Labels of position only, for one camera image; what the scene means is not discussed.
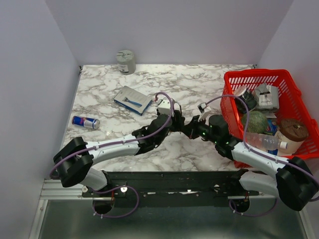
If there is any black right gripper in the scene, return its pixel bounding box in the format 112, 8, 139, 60
184, 114, 219, 143

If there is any large brass padlock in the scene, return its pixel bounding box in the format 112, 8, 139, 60
173, 101, 182, 114

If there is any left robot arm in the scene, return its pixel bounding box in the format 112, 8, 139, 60
53, 110, 185, 197

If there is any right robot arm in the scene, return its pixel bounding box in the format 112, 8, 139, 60
182, 115, 319, 211

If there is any blue razor package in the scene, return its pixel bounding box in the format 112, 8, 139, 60
114, 86, 153, 116

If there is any green round melon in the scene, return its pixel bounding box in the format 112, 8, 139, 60
241, 111, 268, 133

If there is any clear plastic water bottle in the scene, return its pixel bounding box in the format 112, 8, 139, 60
245, 132, 288, 150

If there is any grey cylindrical canister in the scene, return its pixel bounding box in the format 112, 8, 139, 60
116, 50, 136, 75

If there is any blue snack packet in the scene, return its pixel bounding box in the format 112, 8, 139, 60
265, 118, 278, 135

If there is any grey white pouch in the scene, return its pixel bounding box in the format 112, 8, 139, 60
253, 83, 280, 113

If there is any red bull can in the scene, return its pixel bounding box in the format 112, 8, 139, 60
71, 116, 100, 129

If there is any brown lid white jar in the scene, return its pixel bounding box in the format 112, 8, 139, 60
275, 118, 309, 155

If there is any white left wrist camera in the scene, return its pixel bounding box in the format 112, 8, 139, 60
157, 99, 172, 116

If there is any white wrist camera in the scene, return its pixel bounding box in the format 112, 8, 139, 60
157, 99, 172, 116
197, 103, 211, 122

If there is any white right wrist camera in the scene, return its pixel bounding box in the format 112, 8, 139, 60
197, 103, 211, 122

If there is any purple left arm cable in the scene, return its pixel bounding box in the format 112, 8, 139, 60
49, 92, 173, 220

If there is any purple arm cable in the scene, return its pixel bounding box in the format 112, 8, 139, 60
49, 92, 173, 220
204, 94, 319, 217

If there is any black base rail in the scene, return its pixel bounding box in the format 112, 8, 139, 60
82, 169, 258, 208

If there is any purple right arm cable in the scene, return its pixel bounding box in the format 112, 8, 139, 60
204, 94, 319, 217

